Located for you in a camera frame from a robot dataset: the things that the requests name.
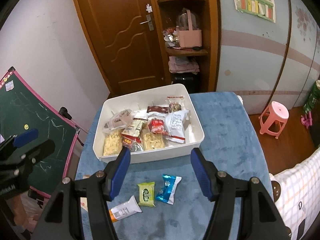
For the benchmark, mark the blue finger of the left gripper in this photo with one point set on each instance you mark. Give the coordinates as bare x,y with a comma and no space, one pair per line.
25,138
33,156

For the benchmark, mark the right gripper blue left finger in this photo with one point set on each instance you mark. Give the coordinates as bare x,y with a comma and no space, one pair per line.
115,174

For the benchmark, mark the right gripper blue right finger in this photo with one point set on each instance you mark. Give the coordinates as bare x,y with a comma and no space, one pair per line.
205,172

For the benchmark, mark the green small snack packet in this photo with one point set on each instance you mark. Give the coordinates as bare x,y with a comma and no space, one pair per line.
147,194

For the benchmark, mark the white orange snack bar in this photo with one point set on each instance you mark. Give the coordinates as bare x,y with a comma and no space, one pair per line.
125,210

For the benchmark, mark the red-edged mixed cracker packet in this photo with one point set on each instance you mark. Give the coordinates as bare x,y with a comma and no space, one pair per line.
132,135

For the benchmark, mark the blue foil candy packet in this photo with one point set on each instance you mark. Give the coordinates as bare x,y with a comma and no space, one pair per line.
166,194

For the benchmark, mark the beige paper snack packet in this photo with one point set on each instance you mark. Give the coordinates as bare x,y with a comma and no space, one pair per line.
83,200

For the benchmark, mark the mountain print cake packet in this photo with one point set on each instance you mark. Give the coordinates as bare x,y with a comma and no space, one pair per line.
152,141

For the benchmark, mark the clear packet brown biscuits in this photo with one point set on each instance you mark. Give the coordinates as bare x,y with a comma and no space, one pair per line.
119,121

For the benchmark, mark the white crinkled snack packet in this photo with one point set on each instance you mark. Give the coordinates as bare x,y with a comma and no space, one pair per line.
174,126

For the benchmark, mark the small red snack packet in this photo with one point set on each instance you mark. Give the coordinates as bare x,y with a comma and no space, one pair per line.
156,126

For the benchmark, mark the clear packet mixed nuts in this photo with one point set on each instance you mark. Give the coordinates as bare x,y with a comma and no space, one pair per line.
176,103

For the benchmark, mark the clear packet yellow crackers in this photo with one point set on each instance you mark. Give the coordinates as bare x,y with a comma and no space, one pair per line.
113,143

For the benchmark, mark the brown white chocolate bar packet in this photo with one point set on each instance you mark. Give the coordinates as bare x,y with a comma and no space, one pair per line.
157,109

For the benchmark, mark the white plastic storage bin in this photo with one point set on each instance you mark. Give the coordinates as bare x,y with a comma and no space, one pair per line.
138,103

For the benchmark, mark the pink plastic stool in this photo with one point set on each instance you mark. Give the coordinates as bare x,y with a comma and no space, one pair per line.
275,113

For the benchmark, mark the checked white pink blanket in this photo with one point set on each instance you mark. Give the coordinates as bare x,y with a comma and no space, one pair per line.
298,203

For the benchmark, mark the folded pink cloths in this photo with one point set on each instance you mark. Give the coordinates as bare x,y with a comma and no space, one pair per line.
182,65

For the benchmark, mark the pink toy on floor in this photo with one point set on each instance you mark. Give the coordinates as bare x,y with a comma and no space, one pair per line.
306,120

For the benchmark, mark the sliding wardrobe doors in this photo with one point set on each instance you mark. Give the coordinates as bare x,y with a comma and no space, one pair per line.
263,60

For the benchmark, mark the green printed bag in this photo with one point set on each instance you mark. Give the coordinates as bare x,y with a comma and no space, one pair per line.
312,98

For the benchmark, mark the brown wooden door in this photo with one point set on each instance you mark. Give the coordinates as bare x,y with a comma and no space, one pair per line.
128,53

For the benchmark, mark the wooden corner shelf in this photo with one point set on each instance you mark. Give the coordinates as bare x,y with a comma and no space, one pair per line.
207,57

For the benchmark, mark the green chalkboard pink frame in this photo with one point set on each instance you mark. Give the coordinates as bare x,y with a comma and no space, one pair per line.
22,109

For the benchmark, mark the pink basket with handle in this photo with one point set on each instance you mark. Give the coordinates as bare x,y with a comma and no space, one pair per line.
188,29

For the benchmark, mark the silver door handle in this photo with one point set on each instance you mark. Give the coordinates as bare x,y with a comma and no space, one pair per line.
148,22

